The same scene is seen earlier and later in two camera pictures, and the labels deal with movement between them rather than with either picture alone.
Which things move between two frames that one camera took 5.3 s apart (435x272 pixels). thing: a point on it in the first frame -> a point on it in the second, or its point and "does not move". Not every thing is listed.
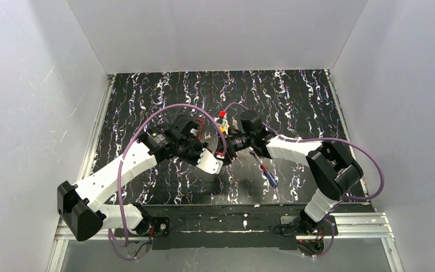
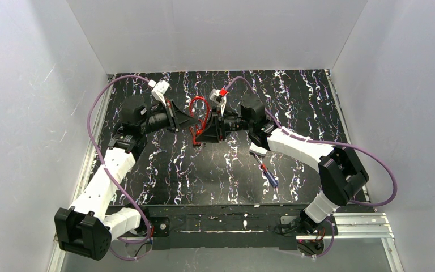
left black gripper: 201,139 -> 173,119
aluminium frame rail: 56,260 does not move
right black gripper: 231,143 -> 219,126
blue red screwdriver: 268,173 does not move
